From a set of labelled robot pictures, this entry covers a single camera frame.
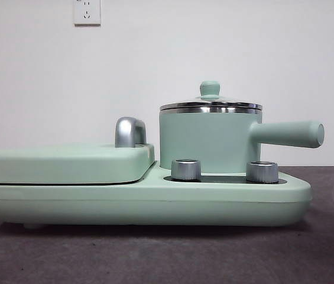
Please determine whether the silver control knob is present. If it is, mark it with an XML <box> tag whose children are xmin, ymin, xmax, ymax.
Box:
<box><xmin>245</xmin><ymin>161</ymin><xmax>279</xmax><ymax>182</ymax></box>
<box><xmin>171</xmin><ymin>159</ymin><xmax>202</xmax><ymax>181</ymax></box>

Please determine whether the green breakfast maker base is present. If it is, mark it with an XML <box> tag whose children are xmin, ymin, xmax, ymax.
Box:
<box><xmin>0</xmin><ymin>161</ymin><xmax>312</xmax><ymax>228</ymax></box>

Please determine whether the green pot with side handle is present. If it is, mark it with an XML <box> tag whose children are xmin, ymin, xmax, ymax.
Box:
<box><xmin>158</xmin><ymin>106</ymin><xmax>326</xmax><ymax>175</ymax></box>

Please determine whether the white wall socket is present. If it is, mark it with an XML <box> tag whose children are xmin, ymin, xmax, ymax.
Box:
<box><xmin>73</xmin><ymin>0</ymin><xmax>102</xmax><ymax>26</ymax></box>

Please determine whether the glass lid with green knob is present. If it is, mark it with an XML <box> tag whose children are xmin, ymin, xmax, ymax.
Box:
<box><xmin>158</xmin><ymin>80</ymin><xmax>263</xmax><ymax>112</ymax></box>

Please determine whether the silver grill cover handle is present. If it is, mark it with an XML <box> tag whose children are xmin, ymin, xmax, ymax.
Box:
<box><xmin>115</xmin><ymin>117</ymin><xmax>147</xmax><ymax>148</ymax></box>

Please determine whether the green hinged grill cover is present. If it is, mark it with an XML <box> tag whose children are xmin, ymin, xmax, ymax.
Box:
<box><xmin>0</xmin><ymin>143</ymin><xmax>157</xmax><ymax>185</ymax></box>

